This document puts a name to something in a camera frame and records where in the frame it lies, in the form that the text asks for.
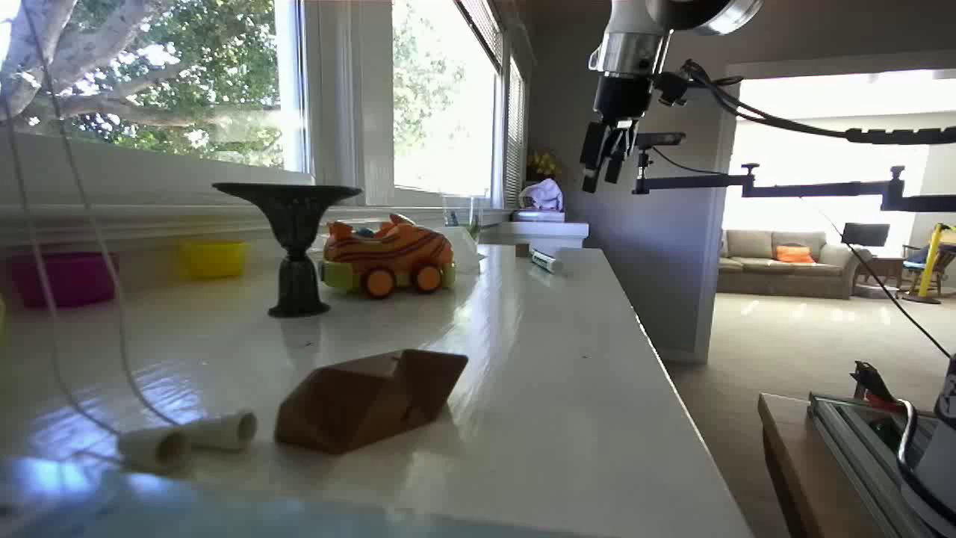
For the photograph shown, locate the white crumpled plastic sheet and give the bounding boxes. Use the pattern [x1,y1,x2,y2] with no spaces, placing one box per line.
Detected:
[443,237,489,281]

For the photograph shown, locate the orange toy car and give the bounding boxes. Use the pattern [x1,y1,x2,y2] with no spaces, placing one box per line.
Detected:
[321,212,456,303]

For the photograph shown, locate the magenta bowl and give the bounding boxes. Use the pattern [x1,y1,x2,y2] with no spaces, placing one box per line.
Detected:
[2,248,120,311]

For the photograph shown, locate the white crumpled bag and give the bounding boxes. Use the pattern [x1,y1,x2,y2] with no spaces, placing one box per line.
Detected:
[518,176,568,217]

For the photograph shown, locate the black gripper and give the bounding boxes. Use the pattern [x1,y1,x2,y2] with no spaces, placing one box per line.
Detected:
[576,72,658,199]

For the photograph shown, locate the black monitor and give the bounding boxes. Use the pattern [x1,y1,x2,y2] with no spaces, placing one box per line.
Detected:
[839,222,893,251]

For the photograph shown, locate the dark goblet shaped stand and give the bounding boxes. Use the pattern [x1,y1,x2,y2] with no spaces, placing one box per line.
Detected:
[210,179,365,320]

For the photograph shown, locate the yellow flowers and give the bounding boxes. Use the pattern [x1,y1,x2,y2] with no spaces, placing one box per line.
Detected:
[527,148,564,185]

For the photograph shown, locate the red black clamp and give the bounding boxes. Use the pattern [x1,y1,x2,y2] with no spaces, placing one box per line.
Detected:
[848,358,914,423]

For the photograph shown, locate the clear plastic cup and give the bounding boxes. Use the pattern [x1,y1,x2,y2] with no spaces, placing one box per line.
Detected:
[444,212,486,263]

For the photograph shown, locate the yellow stand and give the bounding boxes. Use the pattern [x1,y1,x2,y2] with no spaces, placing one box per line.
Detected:
[911,222,956,308]

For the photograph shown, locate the white blind cord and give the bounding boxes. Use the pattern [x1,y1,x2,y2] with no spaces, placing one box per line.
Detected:
[20,0,189,430]
[0,92,129,447]

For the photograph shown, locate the yellow bowl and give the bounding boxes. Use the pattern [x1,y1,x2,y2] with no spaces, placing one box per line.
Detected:
[176,240,250,285]

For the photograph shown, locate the thin black cable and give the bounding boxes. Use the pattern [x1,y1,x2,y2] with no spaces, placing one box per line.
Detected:
[821,217,956,364]

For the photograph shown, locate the beige sofa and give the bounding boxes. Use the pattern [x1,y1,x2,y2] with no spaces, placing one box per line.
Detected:
[718,227,860,303]

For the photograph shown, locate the orange cushion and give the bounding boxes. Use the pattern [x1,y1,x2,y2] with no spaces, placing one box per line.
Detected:
[775,242,819,267]

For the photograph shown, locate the white cord pull tube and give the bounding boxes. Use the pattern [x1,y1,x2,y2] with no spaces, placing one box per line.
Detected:
[182,409,259,454]
[117,426,195,475]

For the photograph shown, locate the black external camera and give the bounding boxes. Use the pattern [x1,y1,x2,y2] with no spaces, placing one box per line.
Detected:
[606,130,688,152]

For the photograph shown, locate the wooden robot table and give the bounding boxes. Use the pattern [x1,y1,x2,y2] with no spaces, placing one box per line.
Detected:
[757,388,900,538]

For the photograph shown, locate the dark green marker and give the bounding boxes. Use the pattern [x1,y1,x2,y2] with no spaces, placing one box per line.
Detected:
[527,248,561,279]

